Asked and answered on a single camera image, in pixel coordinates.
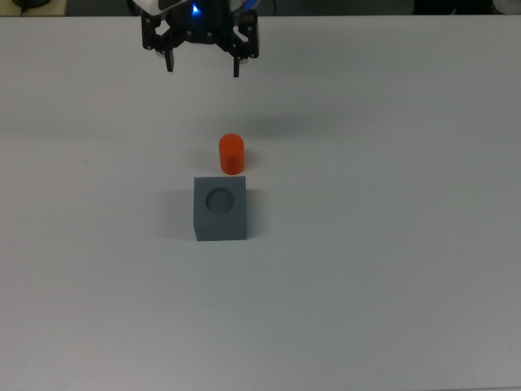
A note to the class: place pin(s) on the dark background object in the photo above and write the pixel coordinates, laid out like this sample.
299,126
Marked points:
28,3

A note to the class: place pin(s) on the orange cylinder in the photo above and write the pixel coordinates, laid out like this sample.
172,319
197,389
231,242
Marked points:
231,155

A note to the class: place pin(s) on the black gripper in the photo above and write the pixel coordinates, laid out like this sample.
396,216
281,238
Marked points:
199,24

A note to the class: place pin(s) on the pale background object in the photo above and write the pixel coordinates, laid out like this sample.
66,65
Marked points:
506,5

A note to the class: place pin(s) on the grey block with round hole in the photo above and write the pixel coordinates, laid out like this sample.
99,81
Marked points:
220,228

